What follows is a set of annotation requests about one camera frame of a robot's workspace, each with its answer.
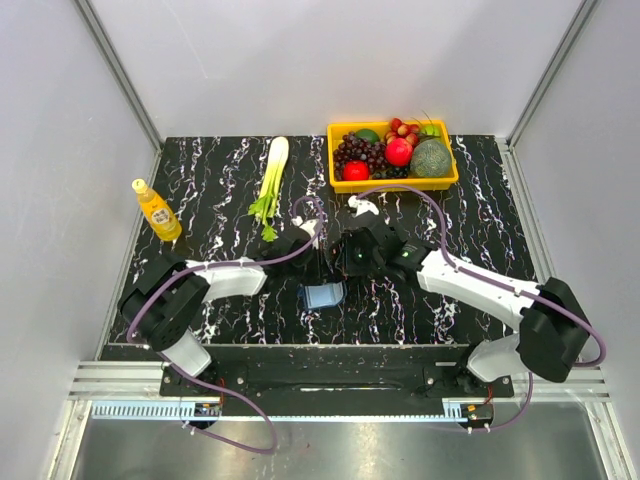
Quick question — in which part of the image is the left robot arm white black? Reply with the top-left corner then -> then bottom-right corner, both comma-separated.
117,221 -> 320,395

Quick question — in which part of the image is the blue leather card holder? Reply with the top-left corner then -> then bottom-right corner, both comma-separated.
298,282 -> 346,310

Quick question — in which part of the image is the green netted melon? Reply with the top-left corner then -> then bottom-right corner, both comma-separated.
410,139 -> 452,178

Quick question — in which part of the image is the yellow plastic fruit bin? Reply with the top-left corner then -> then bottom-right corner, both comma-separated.
327,119 -> 459,194

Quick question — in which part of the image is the green apple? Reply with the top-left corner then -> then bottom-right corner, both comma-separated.
418,123 -> 441,141

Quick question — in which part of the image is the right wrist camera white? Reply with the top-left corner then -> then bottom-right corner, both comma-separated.
347,195 -> 379,217

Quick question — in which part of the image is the dark blueberry cluster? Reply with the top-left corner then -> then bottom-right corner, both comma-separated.
370,166 -> 410,180

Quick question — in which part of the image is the green avocado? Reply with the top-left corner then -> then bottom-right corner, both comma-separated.
355,128 -> 380,144

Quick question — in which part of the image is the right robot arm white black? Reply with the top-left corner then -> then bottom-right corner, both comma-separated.
331,227 -> 590,396

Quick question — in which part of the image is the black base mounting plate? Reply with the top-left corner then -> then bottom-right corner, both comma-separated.
159,360 -> 516,401

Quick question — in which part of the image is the celery stalk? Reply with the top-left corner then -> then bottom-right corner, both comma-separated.
248,136 -> 289,242

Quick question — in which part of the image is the purple grape bunch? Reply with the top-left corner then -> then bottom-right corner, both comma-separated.
333,134 -> 389,181

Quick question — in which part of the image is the red apple front left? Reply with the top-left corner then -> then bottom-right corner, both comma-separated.
341,160 -> 370,181

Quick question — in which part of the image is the red cherry cluster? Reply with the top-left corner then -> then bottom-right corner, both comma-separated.
384,118 -> 421,146

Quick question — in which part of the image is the yellow juice bottle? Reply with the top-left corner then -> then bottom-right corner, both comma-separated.
132,179 -> 182,242

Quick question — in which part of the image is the red pink peach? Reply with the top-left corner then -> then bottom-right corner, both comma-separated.
385,138 -> 413,167

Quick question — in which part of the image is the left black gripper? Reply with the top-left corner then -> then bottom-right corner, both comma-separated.
285,243 -> 337,287

